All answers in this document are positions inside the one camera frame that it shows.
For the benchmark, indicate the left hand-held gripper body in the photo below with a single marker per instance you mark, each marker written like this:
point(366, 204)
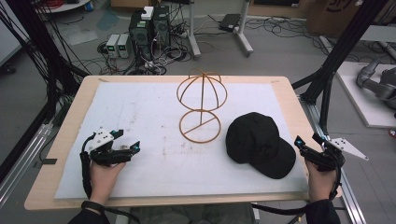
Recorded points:
point(100, 139)

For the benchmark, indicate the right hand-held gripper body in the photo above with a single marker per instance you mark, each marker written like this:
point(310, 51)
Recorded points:
point(333, 155)

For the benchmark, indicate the black baseball cap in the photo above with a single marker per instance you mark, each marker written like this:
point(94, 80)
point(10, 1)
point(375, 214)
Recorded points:
point(255, 140)

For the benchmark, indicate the person's right hand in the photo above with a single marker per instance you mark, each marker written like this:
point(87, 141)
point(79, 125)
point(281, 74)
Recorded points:
point(322, 183)

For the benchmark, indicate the person's left hand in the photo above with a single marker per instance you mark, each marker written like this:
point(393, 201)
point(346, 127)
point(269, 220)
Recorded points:
point(102, 180)

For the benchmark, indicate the white foam mat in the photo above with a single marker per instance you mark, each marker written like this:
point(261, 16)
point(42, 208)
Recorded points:
point(149, 124)

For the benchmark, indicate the white platform board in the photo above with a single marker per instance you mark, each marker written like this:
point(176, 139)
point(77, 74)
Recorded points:
point(361, 102)

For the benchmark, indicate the black tape strip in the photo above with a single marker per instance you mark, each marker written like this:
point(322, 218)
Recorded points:
point(49, 161)

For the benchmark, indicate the black wristband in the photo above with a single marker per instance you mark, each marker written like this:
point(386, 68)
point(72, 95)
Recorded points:
point(92, 206)

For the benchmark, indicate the grey power supply unit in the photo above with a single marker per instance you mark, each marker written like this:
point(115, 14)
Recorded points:
point(124, 46)
point(112, 46)

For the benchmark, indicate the black computer tower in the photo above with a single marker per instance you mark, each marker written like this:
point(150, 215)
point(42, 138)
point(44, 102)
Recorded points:
point(140, 34)
point(161, 26)

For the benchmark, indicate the brown cardboard box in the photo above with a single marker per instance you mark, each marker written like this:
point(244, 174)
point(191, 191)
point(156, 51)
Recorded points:
point(333, 17)

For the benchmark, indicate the white metal stand leg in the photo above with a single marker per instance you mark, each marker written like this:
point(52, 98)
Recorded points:
point(244, 34)
point(193, 31)

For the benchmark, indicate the white box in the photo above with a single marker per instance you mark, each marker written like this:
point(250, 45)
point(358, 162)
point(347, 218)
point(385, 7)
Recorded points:
point(147, 13)

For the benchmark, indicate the blue tape roll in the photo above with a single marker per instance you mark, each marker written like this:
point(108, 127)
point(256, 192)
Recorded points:
point(89, 6)

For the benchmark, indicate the round white table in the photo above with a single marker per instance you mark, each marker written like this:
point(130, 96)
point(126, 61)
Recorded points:
point(67, 6)

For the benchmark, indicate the white panel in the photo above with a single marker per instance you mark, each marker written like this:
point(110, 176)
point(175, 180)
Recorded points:
point(9, 34)

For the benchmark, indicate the flat black device box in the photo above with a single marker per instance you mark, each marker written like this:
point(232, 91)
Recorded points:
point(229, 22)

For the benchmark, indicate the aluminium rail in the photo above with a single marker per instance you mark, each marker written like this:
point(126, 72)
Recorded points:
point(348, 193)
point(21, 161)

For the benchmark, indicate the black metal frame post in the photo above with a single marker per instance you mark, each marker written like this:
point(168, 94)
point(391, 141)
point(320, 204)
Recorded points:
point(342, 46)

